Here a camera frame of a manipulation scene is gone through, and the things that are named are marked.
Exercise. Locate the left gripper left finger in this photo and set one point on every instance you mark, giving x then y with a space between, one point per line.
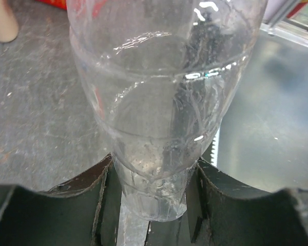
72 213

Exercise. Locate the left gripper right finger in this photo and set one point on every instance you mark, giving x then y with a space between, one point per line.
225 211

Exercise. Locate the clear Pocari Sweat bottle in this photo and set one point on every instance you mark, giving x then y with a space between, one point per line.
160 76

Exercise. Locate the beige nozzle bottle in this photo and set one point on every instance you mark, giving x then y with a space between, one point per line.
8 23

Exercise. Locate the red plastic basket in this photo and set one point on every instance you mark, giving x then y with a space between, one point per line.
56 3

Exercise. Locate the slotted cable duct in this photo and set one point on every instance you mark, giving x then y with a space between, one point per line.
214 149

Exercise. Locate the aluminium frame rail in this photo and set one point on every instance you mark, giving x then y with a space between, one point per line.
288 20

